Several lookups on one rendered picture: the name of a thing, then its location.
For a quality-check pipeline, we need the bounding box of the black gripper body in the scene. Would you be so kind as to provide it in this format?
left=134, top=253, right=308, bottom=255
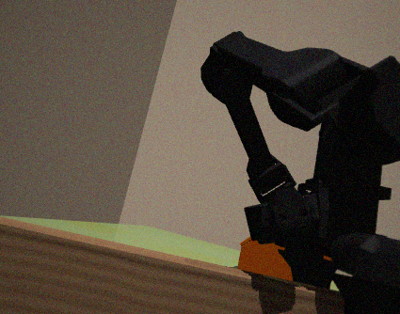
left=275, top=165, right=400, bottom=291

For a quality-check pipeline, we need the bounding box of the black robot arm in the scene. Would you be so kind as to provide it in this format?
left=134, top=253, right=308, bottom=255
left=200, top=31, right=400, bottom=244

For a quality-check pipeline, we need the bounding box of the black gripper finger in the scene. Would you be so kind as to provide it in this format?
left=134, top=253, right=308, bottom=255
left=328, top=272, right=400, bottom=314
left=278, top=249, right=337, bottom=289

